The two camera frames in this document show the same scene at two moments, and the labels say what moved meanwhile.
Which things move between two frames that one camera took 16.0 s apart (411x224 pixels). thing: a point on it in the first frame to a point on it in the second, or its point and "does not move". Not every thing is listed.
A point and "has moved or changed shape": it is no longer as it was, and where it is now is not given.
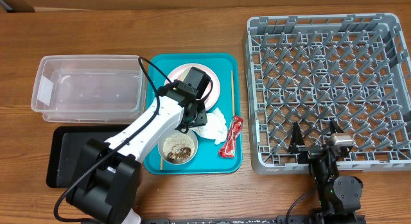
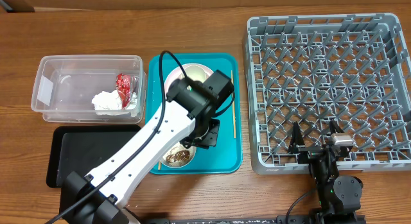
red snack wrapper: (227, 150) to (122, 86)
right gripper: (296, 140) does not move
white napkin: (215, 128) has moved or changed shape
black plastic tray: (65, 151) does not move
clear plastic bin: (90, 88) does not move
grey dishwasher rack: (319, 68) does not move
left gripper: (201, 118) to (210, 138)
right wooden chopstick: (232, 92) does not move
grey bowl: (177, 148) does not move
